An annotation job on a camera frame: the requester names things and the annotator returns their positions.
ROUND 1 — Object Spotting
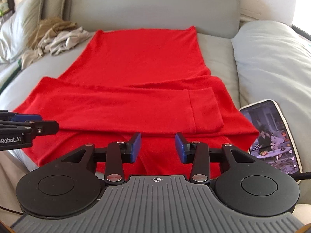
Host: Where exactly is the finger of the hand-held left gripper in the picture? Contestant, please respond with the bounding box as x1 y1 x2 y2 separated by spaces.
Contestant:
0 120 59 135
0 110 42 122

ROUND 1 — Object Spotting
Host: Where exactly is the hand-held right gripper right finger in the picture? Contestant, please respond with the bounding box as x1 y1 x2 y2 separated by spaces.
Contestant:
175 132 259 184

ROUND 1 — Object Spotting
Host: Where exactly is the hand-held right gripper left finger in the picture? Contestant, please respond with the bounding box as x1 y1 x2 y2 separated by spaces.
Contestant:
59 132 142 184

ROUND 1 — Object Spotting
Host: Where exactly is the red long-sleeved shirt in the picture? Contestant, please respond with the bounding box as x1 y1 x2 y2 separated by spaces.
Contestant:
11 25 260 179

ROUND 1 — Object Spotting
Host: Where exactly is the person's left leg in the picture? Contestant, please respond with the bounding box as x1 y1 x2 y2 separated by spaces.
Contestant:
0 149 40 215

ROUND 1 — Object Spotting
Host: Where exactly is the crumpled light grey garment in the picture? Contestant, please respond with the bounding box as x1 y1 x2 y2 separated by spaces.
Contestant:
21 27 92 70

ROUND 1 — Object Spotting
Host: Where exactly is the large sage green pillow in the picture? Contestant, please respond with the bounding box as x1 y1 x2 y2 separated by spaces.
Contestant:
0 0 45 64

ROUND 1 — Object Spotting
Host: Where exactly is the smartphone with lit screen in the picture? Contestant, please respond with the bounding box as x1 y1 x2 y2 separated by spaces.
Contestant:
239 99 303 175

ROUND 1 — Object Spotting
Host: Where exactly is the crumpled tan garment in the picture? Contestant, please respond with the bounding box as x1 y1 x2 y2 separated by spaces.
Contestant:
29 17 79 50

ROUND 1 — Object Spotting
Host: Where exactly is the grey sofa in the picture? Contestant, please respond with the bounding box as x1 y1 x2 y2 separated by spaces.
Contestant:
0 0 311 175

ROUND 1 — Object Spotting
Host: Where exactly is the dark framed picture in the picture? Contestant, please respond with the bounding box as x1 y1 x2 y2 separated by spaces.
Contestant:
0 0 15 18

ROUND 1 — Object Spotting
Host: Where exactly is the pale blue pillow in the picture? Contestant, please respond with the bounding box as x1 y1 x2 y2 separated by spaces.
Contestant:
231 21 311 117

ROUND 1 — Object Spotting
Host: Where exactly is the grey sofa backrest cushion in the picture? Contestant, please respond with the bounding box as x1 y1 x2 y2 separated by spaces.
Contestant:
67 0 241 40

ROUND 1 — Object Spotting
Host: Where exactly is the window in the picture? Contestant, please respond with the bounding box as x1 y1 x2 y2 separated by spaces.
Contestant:
292 0 311 42

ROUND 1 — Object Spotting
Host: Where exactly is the green strap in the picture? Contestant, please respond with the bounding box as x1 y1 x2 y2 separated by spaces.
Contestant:
0 59 21 93

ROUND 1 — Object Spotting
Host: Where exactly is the thin dark cable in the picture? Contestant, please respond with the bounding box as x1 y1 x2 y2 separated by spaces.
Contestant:
0 205 24 216

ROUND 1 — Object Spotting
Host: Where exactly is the black cable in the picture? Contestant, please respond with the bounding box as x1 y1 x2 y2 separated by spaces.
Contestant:
287 172 311 181

